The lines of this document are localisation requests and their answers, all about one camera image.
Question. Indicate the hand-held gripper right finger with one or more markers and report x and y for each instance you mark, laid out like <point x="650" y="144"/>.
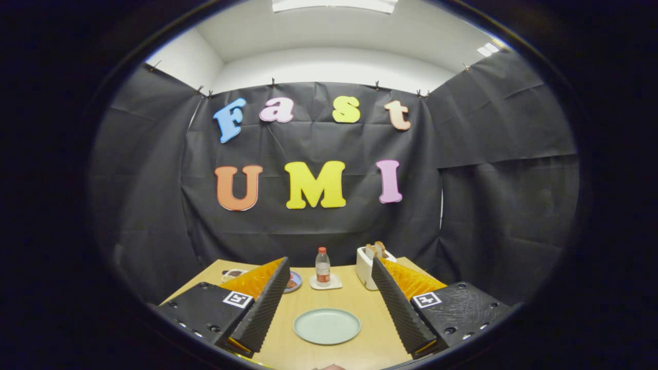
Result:
<point x="398" y="313"/>

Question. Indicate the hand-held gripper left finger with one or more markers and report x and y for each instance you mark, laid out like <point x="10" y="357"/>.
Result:
<point x="264" y="311"/>

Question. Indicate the blue food plate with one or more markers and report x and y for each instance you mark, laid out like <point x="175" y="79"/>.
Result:
<point x="296" y="285"/>

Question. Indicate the white divided sauce dish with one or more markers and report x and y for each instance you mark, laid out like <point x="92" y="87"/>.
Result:
<point x="234" y="272"/>

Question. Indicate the white toaster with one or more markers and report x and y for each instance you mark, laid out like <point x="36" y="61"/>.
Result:
<point x="365" y="270"/>

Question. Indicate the light green plate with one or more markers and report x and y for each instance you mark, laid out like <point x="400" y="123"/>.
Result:
<point x="326" y="326"/>

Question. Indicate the toast slice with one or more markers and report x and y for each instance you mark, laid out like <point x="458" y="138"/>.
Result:
<point x="370" y="251"/>
<point x="380" y="248"/>

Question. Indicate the white square coaster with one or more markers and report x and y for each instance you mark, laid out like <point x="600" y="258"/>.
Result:
<point x="336" y="284"/>

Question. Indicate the clear red capped water bottle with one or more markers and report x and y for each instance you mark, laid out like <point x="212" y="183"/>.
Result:
<point x="323" y="267"/>

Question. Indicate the black backdrop cloth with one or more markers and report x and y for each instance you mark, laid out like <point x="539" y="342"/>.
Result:
<point x="318" y="231"/>

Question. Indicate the small ceiling light panel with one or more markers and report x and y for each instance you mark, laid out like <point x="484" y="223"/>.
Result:
<point x="488" y="49"/>

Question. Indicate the long ceiling light panel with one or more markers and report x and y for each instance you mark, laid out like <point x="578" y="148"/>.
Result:
<point x="334" y="5"/>

